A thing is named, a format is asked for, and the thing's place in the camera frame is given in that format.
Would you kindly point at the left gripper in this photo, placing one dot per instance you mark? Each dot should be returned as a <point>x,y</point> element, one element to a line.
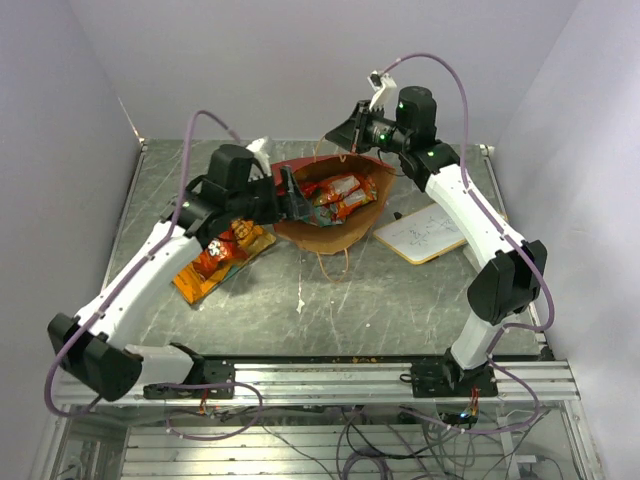
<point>293,204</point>

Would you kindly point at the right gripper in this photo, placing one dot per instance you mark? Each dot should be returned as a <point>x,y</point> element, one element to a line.
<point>352,134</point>

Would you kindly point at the red paper bag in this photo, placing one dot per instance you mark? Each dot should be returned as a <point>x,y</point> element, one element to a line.
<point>336,239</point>

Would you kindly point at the red cheetos bag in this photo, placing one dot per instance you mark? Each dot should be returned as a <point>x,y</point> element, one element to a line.
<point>338,187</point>

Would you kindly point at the orange honey dijon chip bag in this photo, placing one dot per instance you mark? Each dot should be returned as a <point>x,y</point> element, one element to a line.
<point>194,289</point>

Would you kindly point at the red doritos bag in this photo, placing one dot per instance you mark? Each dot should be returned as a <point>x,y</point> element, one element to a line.
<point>241,242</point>

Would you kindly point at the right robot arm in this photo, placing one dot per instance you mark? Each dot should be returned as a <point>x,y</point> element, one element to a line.
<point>509,279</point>

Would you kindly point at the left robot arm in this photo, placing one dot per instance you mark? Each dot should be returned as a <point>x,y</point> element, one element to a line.
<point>95,345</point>

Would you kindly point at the orange cheetos snack bag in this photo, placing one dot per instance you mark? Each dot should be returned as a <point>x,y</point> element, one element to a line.
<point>358,198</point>

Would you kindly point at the teal snack packet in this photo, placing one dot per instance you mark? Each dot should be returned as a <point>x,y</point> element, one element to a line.
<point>320,216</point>

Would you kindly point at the small whiteboard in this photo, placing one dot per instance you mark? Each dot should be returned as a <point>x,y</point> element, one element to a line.
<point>421,236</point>

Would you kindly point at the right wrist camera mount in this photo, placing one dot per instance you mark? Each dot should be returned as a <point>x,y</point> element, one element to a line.
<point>384,87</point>

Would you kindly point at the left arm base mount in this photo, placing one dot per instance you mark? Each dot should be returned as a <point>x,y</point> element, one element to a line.
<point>206,371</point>

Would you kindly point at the aluminium rail frame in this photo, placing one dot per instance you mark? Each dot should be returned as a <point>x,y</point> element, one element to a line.
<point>337,418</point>

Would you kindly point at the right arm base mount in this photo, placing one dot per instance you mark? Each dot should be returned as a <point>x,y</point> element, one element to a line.
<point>440,377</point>

